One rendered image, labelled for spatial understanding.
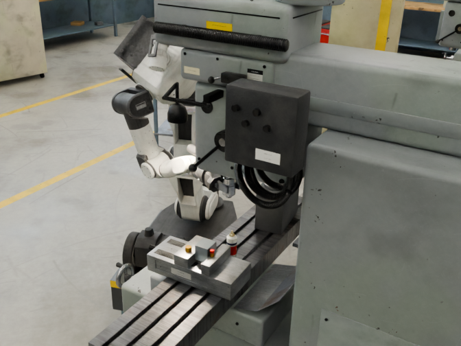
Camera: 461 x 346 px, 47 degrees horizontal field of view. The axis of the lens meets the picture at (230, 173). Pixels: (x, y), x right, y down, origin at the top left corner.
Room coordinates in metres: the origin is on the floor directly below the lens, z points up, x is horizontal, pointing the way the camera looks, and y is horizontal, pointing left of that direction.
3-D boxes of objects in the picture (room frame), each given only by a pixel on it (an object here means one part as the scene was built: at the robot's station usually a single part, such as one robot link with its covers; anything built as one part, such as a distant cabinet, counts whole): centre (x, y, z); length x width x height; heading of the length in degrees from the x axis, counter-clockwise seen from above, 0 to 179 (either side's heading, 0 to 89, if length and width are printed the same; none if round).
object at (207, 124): (1.71, 0.00, 1.47); 0.21 x 0.19 x 0.32; 149
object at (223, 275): (1.60, 0.11, 0.98); 0.35 x 0.15 x 0.11; 62
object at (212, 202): (2.59, 0.18, 0.68); 0.21 x 0.20 x 0.13; 168
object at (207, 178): (1.78, 0.06, 1.23); 0.13 x 0.12 x 0.10; 128
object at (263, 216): (2.01, -0.20, 1.03); 0.22 x 0.12 x 0.20; 157
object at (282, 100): (1.27, -0.08, 1.62); 0.20 x 0.09 x 0.21; 59
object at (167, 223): (2.56, 0.19, 0.59); 0.64 x 0.52 x 0.33; 168
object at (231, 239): (1.73, -0.01, 0.98); 0.04 x 0.04 x 0.11
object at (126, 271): (1.97, 0.43, 0.63); 0.16 x 0.12 x 0.12; 59
